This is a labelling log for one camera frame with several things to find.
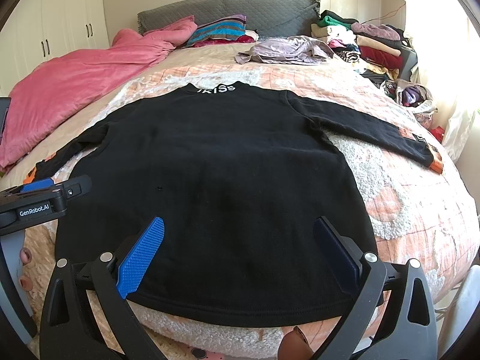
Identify black sweater with orange cuffs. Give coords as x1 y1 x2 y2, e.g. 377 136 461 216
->
29 82 443 328

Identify bag of clothes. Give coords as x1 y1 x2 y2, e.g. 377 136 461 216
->
380 79 437 115

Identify pile of folded clothes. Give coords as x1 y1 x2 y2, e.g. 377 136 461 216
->
311 10 418 80

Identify left hand painted nails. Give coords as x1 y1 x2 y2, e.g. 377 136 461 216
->
18 246 35 291

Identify peach white tufted blanket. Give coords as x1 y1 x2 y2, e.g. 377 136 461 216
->
4 59 479 359

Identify pink duvet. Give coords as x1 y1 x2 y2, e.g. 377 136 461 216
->
1 16 197 172

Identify white wardrobe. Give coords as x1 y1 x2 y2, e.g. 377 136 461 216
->
1 0 110 96

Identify lilac crumpled garment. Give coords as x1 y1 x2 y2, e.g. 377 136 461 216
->
235 35 335 66

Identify grey quilted headboard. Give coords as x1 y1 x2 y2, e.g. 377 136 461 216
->
137 0 320 38

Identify striped blue brown pillow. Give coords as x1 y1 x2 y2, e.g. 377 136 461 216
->
186 14 247 47

